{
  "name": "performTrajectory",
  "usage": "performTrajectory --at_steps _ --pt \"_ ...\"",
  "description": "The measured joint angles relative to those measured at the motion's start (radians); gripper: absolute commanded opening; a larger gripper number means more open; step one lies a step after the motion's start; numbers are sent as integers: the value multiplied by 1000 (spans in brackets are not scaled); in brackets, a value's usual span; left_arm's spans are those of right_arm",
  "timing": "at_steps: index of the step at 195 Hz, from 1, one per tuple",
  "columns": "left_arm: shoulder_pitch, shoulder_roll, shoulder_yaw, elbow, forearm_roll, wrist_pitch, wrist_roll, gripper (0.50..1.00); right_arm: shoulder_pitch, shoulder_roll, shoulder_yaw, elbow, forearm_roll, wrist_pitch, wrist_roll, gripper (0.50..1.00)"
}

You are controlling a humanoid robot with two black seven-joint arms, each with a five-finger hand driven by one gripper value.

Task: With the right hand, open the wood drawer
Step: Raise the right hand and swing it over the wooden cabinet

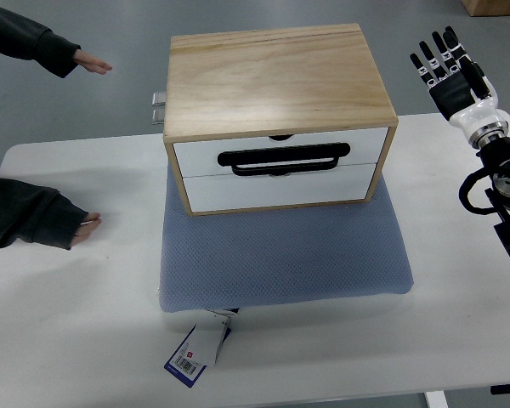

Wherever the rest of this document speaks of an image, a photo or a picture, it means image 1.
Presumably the wooden drawer cabinet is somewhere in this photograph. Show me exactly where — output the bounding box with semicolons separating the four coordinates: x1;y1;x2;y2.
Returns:
163;24;398;216

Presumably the white lower drawer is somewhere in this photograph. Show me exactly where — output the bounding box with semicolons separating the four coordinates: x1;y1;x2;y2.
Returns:
184;164;376;213

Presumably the blue mesh cushion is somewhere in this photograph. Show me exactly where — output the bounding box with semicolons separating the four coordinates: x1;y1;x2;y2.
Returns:
159;178;413;313

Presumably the black bar under table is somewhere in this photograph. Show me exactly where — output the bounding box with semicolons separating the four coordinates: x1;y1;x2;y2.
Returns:
490;384;510;395

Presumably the upper metal clamp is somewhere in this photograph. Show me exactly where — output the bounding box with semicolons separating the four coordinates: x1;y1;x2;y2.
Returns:
151;91;167;106

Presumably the blue white product tag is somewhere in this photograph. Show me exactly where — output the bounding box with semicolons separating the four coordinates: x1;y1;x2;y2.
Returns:
163;309;239;388

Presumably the white table leg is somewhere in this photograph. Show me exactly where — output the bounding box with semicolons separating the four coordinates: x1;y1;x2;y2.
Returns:
424;391;449;408

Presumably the person lower hand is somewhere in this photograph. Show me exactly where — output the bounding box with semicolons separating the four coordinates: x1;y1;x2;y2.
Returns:
71;212;102;247

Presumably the upper dark sleeve forearm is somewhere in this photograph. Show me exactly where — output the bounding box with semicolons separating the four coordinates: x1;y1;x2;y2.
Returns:
0;7;81;78

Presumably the white drawer black handle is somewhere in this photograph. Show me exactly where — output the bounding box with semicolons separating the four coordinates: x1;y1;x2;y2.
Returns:
174;127;388;178

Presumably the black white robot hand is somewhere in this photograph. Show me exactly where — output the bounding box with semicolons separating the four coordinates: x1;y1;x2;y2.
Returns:
410;26;509;150

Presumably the metal clamp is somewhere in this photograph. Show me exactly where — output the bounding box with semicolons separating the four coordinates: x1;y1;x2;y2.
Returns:
151;108;165;125
151;91;167;106

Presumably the lower metal clamp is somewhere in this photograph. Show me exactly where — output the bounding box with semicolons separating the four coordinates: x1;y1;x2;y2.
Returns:
151;108;165;125

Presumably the lower dark sleeve forearm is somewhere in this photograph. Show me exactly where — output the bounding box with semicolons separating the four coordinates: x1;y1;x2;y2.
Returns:
0;178;88;250

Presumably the person upper hand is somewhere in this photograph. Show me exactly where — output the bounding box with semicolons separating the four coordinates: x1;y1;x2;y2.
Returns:
72;49;112;75

